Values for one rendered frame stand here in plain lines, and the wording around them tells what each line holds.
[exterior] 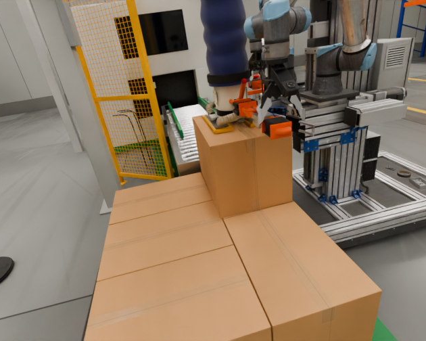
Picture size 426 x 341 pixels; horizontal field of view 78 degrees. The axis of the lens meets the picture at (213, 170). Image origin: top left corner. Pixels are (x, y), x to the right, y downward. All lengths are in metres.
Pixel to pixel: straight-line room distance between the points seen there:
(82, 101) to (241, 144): 1.63
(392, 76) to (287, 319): 1.48
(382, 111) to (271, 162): 0.61
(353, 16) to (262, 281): 1.11
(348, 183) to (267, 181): 0.87
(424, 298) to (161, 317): 1.40
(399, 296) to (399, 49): 1.36
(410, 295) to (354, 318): 0.79
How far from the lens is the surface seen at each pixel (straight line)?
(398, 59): 1.95
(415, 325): 1.79
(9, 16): 11.49
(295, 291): 1.06
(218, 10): 1.37
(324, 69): 1.52
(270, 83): 0.90
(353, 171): 2.08
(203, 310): 1.03
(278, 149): 1.31
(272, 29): 0.88
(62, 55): 2.51
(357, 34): 1.41
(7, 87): 11.77
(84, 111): 2.54
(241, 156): 1.25
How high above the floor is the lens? 1.36
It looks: 26 degrees down
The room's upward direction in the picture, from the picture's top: 9 degrees counter-clockwise
